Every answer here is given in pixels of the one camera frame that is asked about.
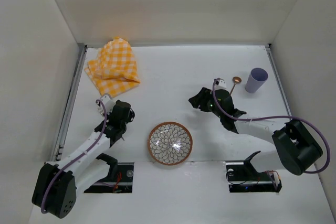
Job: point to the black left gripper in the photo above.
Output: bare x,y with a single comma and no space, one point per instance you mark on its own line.
125,115

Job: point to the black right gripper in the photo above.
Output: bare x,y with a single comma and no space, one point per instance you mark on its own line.
206,101

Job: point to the yellow white checkered cloth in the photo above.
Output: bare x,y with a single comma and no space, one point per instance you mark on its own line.
114,71

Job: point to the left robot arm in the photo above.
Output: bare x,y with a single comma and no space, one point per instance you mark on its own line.
59,183

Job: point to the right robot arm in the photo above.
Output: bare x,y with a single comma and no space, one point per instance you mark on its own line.
296,148

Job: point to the copper spoon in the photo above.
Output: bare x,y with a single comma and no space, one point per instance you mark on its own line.
236,80

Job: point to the patterned ceramic bowl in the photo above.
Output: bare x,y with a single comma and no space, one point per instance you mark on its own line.
170,143

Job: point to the lilac plastic cup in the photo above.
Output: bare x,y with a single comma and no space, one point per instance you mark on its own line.
257,77

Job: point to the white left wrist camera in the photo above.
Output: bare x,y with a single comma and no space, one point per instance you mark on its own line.
108,102

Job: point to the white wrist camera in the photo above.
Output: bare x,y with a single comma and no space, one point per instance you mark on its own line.
220,84
108,102

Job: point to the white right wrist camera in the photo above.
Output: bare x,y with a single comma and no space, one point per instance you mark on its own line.
220,84

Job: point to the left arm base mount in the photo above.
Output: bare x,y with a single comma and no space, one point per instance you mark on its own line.
116,182

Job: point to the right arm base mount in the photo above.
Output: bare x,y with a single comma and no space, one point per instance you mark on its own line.
243,178

